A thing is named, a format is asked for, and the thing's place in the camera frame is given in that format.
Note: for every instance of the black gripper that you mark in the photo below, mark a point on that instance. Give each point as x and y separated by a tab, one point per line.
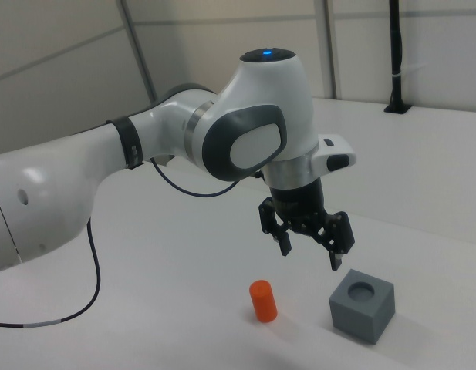
297	204

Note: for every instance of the orange cylinder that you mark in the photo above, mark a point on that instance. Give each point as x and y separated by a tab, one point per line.
262	302

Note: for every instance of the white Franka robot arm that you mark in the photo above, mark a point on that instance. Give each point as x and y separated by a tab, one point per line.
260	96

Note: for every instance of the grey block with round hole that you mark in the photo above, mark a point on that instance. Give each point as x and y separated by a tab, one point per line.
353	320

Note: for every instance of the grey partition post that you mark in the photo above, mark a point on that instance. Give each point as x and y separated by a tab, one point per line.
331	50

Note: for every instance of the black camera stand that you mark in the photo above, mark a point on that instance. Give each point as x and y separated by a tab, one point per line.
395	54

